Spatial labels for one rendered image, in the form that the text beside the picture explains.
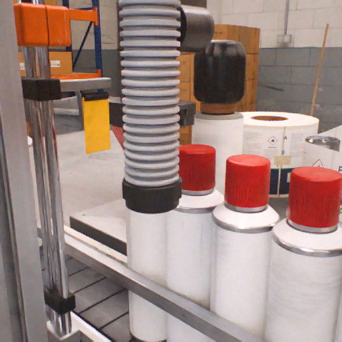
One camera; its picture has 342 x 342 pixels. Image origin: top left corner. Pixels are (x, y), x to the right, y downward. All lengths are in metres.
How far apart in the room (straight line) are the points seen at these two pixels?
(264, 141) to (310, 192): 0.54
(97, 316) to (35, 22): 0.31
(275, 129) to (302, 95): 4.21
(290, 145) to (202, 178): 0.51
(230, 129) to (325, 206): 0.38
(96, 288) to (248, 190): 0.29
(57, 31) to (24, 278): 0.19
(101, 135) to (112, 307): 0.20
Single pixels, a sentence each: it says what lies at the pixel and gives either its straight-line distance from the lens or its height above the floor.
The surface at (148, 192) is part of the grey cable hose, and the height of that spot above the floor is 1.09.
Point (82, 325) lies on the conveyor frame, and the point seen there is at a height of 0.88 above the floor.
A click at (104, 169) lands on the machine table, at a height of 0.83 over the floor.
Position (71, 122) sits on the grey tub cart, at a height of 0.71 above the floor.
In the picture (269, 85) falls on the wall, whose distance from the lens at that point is 5.16.
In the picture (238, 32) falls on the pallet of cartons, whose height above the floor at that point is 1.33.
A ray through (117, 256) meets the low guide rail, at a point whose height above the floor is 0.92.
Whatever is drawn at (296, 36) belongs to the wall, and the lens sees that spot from 5.04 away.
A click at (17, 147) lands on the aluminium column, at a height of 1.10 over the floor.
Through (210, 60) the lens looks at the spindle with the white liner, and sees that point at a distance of 0.63.
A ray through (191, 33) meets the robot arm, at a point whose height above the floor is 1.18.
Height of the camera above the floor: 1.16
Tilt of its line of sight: 17 degrees down
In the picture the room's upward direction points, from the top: straight up
